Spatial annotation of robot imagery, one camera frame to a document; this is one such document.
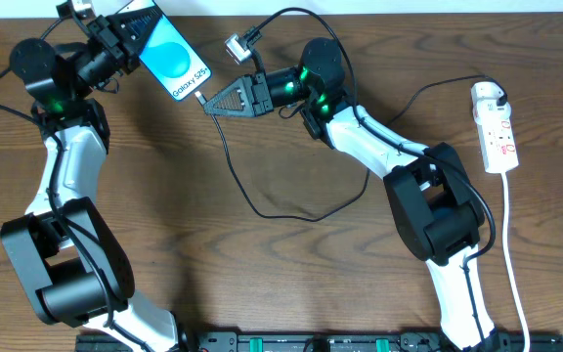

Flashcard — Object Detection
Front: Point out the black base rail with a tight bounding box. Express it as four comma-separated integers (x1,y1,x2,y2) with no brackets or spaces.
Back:
73,331,563,352

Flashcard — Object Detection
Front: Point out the white USB charger plug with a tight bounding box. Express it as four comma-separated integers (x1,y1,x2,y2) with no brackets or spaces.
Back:
471,81,511,125

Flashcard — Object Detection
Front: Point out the blue Galaxy smartphone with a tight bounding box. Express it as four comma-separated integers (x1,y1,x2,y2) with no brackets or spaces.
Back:
118,0,212,101

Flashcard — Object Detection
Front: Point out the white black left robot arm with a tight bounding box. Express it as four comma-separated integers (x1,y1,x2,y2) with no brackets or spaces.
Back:
0,1,182,351

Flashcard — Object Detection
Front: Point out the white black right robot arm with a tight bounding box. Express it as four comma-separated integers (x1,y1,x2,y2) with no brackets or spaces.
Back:
203,34,497,351

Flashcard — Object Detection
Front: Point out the black USB charging cable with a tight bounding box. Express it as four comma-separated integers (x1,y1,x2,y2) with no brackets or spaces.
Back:
194,73,509,223

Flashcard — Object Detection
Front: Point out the white power strip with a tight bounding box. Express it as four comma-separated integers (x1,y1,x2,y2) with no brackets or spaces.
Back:
478,118,519,174

